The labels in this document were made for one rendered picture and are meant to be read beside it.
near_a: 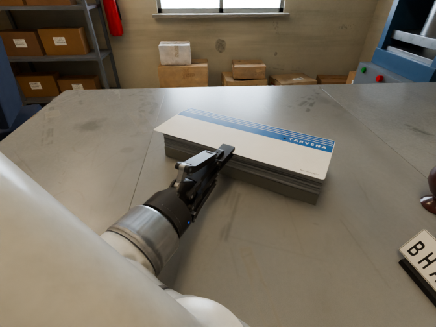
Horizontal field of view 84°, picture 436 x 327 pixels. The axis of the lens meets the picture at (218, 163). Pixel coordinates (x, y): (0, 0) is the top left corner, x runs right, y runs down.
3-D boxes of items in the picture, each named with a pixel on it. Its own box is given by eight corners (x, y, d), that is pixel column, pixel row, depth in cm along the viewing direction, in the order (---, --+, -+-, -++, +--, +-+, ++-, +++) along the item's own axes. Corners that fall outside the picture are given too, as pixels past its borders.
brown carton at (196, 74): (163, 79, 326) (160, 58, 311) (208, 78, 329) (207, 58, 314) (159, 89, 294) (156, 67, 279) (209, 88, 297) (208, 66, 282)
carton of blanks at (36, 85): (24, 97, 297) (13, 76, 283) (31, 92, 312) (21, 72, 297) (60, 96, 301) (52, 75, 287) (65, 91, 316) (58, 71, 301)
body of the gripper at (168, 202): (132, 196, 35) (172, 162, 42) (143, 233, 40) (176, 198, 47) (175, 215, 32) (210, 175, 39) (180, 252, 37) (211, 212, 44)
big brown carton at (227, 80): (220, 96, 345) (220, 71, 324) (259, 95, 348) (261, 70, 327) (222, 108, 312) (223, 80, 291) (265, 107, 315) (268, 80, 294)
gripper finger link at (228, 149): (206, 163, 49) (206, 159, 48) (222, 146, 53) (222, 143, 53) (220, 167, 47) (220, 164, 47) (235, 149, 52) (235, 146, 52)
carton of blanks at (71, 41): (47, 55, 273) (36, 29, 257) (53, 52, 286) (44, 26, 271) (85, 54, 276) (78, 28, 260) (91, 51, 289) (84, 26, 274)
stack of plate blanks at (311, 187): (165, 155, 67) (161, 125, 62) (191, 134, 76) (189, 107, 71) (315, 205, 52) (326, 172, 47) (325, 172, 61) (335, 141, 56)
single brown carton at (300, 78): (266, 97, 341) (268, 74, 322) (298, 94, 351) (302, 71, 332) (277, 108, 312) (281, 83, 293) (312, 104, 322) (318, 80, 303)
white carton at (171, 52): (163, 60, 307) (160, 40, 294) (191, 59, 309) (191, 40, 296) (159, 65, 284) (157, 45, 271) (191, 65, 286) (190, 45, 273)
